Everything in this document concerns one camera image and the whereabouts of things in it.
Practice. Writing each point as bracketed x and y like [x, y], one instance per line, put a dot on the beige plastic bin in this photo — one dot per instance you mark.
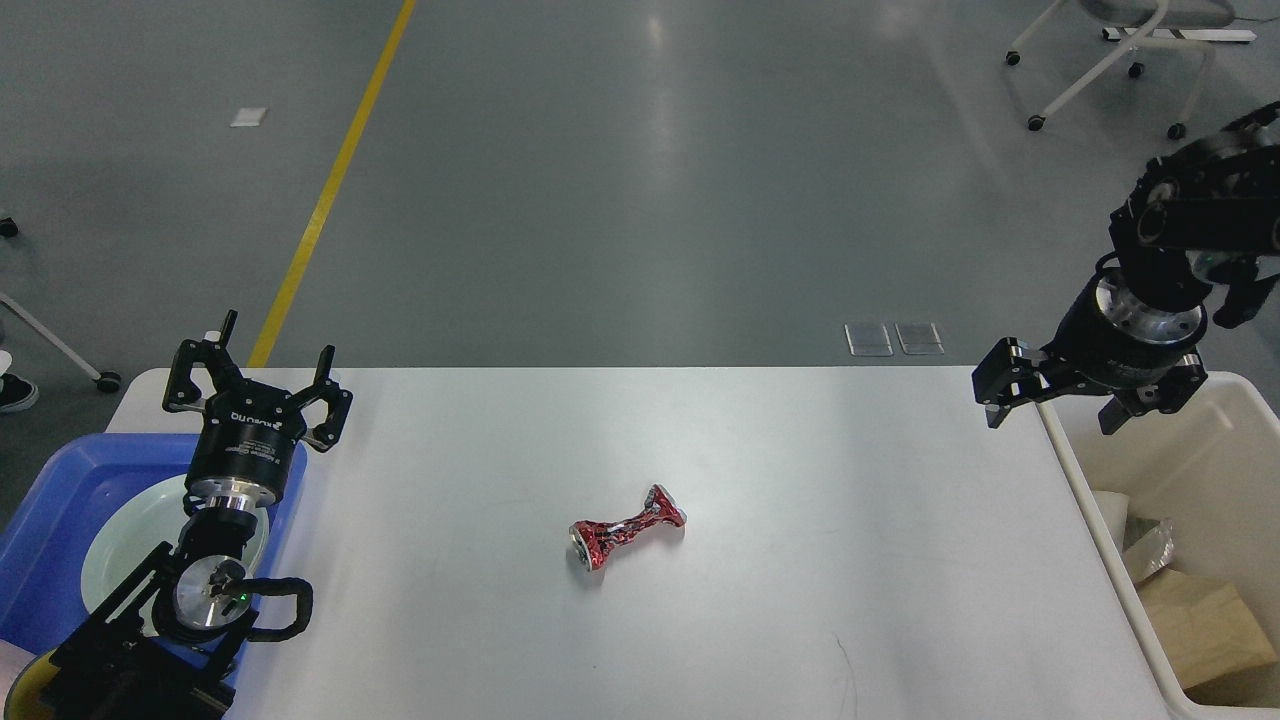
[1212, 469]

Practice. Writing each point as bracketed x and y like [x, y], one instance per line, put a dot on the floor outlet cover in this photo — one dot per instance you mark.
[919, 339]
[868, 339]

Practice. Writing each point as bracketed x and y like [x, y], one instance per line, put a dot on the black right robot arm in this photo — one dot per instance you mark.
[1189, 246]

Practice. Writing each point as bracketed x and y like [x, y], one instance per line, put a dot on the crushed red can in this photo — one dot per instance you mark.
[595, 541]

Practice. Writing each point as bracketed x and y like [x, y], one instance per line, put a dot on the white office chair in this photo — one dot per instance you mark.
[1179, 26]

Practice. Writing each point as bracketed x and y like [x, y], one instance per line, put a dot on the blue plastic tray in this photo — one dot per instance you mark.
[77, 492]

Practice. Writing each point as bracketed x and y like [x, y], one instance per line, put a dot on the white floor tag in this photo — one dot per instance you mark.
[248, 117]

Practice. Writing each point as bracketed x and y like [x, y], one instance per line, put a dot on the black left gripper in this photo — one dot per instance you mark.
[245, 450]

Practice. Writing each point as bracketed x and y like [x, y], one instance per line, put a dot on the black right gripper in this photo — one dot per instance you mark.
[1108, 337]

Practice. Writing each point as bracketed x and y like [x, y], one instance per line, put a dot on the silver foil bag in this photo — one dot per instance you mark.
[1148, 546]

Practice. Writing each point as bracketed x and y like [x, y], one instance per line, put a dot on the floor outlet cover left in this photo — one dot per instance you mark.
[868, 339]

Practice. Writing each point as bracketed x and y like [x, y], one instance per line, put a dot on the brown paper bag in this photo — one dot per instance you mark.
[1204, 627]

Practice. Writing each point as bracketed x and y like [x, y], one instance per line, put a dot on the white paper cup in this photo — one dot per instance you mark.
[1114, 509]

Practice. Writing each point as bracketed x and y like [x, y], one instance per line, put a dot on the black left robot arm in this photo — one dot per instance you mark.
[162, 644]

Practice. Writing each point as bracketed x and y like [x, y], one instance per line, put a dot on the floor outlet cover right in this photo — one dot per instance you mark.
[919, 339]

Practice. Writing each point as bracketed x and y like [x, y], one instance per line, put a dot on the green plate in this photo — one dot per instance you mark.
[155, 515]

